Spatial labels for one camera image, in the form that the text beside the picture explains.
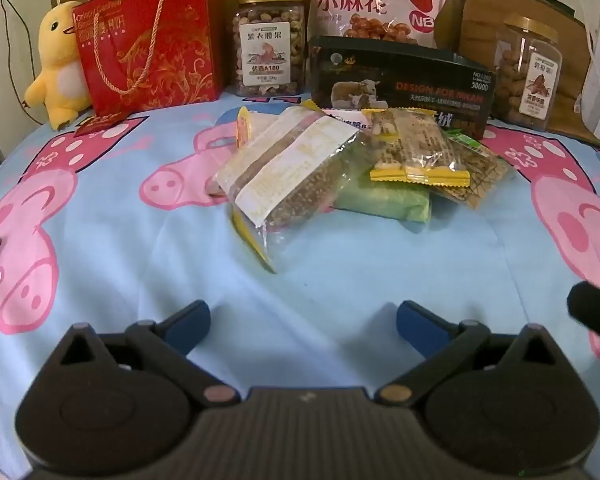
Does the green snack packet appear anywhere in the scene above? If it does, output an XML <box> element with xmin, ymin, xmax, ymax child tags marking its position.
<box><xmin>334</xmin><ymin>179</ymin><xmax>434</xmax><ymax>227</ymax></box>

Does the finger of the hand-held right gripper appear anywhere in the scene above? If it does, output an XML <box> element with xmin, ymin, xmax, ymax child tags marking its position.
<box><xmin>566</xmin><ymin>282</ymin><xmax>600</xmax><ymax>352</ymax></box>

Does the yellow plush duck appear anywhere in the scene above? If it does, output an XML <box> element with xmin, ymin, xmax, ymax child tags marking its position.
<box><xmin>24</xmin><ymin>1</ymin><xmax>94</xmax><ymax>131</ymax></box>

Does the brown cushion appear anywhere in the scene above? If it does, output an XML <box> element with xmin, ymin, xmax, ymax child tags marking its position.
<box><xmin>457</xmin><ymin>0</ymin><xmax>600</xmax><ymax>149</ymax></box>

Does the pig print blue blanket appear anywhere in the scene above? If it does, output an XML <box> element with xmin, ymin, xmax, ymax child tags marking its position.
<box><xmin>0</xmin><ymin>95</ymin><xmax>600</xmax><ymax>480</ymax></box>

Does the black wall cable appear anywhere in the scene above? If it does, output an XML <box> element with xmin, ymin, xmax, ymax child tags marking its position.
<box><xmin>0</xmin><ymin>0</ymin><xmax>32</xmax><ymax>128</ymax></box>

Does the yellow edged nut bar packet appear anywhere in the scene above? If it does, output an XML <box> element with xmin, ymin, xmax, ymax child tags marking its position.
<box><xmin>369</xmin><ymin>109</ymin><xmax>417</xmax><ymax>184</ymax></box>
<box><xmin>400</xmin><ymin>112</ymin><xmax>472</xmax><ymax>189</ymax></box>

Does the red gift bag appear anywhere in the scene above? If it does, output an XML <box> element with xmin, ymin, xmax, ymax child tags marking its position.
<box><xmin>72</xmin><ymin>0</ymin><xmax>225</xmax><ymax>119</ymax></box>

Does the brown packet with green edge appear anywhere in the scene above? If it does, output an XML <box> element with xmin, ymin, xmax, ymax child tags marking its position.
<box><xmin>442</xmin><ymin>130</ymin><xmax>519</xmax><ymax>211</ymax></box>

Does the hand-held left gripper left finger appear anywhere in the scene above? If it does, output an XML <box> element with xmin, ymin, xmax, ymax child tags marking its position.
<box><xmin>60</xmin><ymin>300</ymin><xmax>242</xmax><ymax>407</ymax></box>

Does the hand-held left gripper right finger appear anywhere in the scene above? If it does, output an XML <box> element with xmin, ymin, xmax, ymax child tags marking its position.
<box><xmin>374</xmin><ymin>300</ymin><xmax>557</xmax><ymax>407</ymax></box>

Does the white printed snack packet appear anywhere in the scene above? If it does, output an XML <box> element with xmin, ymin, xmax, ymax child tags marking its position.
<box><xmin>322</xmin><ymin>107</ymin><xmax>377</xmax><ymax>134</ymax></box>

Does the nut jar with gold lid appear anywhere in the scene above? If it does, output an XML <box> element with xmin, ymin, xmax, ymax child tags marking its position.
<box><xmin>492</xmin><ymin>14</ymin><xmax>566</xmax><ymax>133</ymax></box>
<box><xmin>234</xmin><ymin>0</ymin><xmax>307</xmax><ymax>97</ymax></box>

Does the red paper tag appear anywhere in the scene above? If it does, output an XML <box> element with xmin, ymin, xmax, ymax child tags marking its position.
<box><xmin>75</xmin><ymin>114</ymin><xmax>127</xmax><ymax>137</ymax></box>

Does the clear sesame snack packet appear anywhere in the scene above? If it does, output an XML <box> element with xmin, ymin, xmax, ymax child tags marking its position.
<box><xmin>214</xmin><ymin>105</ymin><xmax>377</xmax><ymax>267</ymax></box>

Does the black cardboard box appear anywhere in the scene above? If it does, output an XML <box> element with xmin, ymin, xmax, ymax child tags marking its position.
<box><xmin>307</xmin><ymin>36</ymin><xmax>499</xmax><ymax>141</ymax></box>

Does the long yellow snack packet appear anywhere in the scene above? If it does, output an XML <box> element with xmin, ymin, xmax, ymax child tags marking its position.
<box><xmin>230</xmin><ymin>107</ymin><xmax>279</xmax><ymax>275</ymax></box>

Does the pink snack bag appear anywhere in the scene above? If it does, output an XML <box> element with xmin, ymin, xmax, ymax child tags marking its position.
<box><xmin>300</xmin><ymin>0</ymin><xmax>454</xmax><ymax>51</ymax></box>

